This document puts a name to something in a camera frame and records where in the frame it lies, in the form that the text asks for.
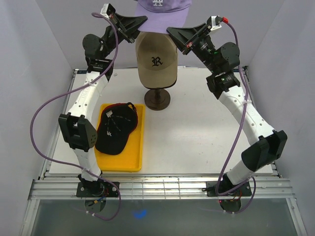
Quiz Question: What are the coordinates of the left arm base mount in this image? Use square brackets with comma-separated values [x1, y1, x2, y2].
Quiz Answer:
[76, 182, 120, 198]

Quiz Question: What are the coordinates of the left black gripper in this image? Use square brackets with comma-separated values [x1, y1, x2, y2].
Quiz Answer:
[102, 13, 149, 59]

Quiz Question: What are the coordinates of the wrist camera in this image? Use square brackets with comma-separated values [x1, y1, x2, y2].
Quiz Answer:
[206, 16, 229, 32]
[100, 3, 116, 19]

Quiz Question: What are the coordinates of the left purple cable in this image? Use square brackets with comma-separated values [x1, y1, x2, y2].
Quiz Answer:
[29, 12, 123, 221]

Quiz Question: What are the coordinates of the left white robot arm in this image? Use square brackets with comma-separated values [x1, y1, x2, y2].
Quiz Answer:
[58, 13, 148, 197]

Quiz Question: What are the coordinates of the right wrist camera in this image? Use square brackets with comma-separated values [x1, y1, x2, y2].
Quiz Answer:
[206, 16, 229, 32]

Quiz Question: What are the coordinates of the aluminium frame rail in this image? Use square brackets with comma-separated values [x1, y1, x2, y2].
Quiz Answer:
[21, 175, 307, 236]

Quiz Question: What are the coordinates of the dark wooden round stand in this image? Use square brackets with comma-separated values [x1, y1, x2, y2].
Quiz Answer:
[144, 88, 171, 111]

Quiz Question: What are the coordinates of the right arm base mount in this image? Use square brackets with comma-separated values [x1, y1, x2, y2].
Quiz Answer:
[201, 181, 252, 197]

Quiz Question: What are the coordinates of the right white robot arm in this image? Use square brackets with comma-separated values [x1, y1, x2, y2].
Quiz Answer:
[167, 23, 287, 196]

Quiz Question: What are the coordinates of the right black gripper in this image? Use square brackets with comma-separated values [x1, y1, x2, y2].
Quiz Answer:
[164, 24, 218, 74]

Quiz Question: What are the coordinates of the yellow plastic tray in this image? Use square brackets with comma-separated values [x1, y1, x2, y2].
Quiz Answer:
[94, 104, 145, 172]

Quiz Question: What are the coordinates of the purple baseball cap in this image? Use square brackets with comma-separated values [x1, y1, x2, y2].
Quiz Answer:
[135, 0, 192, 34]

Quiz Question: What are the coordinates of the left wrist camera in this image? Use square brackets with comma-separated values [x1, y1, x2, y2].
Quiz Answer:
[100, 3, 116, 19]

